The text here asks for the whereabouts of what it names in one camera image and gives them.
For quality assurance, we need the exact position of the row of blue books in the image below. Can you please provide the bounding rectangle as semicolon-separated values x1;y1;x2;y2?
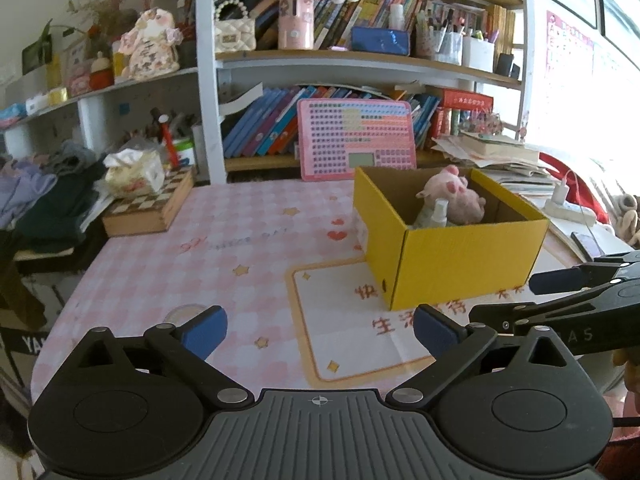
222;85;443;158

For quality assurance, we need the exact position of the stack of books and papers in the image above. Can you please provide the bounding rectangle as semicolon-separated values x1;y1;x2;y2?
432;130;556;186

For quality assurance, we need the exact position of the grey cloth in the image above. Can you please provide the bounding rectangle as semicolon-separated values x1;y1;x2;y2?
45;140;98;176

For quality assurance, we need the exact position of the red boxed book set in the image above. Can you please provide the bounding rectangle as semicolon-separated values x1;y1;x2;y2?
440;87;493;136

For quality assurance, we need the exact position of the tissue pack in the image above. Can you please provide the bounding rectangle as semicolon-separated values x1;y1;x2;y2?
102;149;166;198

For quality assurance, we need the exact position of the pink wall poster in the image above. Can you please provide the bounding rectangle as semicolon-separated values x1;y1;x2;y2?
545;10;596;91

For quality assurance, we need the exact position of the black lettered bag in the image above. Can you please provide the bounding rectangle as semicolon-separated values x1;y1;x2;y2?
0;327;48;363

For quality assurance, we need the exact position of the yellow cardboard box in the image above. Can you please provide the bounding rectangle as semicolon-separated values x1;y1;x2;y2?
352;166;551;312

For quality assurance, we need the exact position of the row of colourful books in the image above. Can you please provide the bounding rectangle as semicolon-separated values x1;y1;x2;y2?
250;0;436;51

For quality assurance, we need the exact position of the person's right hand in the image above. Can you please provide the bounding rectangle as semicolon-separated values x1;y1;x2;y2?
612;347;640;411

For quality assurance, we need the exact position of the pink cylinder holder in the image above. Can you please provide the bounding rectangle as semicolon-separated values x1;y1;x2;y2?
277;0;315;51

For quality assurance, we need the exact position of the white bookshelf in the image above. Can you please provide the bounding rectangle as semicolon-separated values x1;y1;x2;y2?
0;0;531;186

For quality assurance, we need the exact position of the small black photo frame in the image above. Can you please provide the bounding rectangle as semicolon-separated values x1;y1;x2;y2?
21;35;53;76

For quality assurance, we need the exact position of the pink plush toy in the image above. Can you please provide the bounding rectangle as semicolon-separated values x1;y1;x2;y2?
416;164;487;226

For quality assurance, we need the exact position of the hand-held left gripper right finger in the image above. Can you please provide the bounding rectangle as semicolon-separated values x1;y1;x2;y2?
385;304;583;411

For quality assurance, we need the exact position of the green white jar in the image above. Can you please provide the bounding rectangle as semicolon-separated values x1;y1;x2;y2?
172;137;196;167

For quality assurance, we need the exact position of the purple cloth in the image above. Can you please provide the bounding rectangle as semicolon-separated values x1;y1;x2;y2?
0;160;58;231

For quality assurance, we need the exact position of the floral dress doll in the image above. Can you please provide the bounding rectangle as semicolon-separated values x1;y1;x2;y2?
119;8;181;81

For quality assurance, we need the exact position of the blue box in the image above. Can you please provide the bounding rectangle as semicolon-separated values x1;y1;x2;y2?
351;26;412;56

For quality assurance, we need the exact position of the dark smartphone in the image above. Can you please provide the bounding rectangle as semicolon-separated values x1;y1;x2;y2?
570;231;606;261

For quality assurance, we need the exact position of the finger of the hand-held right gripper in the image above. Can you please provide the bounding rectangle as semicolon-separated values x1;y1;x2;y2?
469;280;640;341
529;252;640;296

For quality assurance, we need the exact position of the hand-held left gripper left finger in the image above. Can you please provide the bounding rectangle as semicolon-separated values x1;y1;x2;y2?
65;305;256;411

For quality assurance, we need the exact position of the white pen holder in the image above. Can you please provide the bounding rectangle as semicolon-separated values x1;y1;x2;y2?
461;35;496;73

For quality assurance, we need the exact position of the beige plush toy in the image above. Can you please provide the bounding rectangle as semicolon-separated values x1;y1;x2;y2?
612;194;640;248

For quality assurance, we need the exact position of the clear pen holder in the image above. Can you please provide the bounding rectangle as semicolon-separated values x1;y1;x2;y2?
415;10;463;63

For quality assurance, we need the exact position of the wooden chessboard box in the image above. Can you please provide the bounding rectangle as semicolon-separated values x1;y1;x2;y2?
102;166;196;238

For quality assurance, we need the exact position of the small black box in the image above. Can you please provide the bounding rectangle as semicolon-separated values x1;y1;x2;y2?
495;52;521;78

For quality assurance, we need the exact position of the yellow bottle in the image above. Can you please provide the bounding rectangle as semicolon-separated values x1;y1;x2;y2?
111;40;131;78

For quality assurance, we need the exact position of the cream quilted handbag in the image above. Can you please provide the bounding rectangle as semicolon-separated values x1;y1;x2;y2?
214;0;257;53

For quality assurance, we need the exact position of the dark clothes pile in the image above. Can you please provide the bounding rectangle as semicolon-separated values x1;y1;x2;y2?
12;170;108;256

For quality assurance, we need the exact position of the white spray bottle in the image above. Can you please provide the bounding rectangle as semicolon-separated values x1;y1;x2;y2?
412;199;451;230

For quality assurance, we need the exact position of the pink learning board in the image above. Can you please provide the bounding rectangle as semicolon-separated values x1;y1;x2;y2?
296;99;417;182

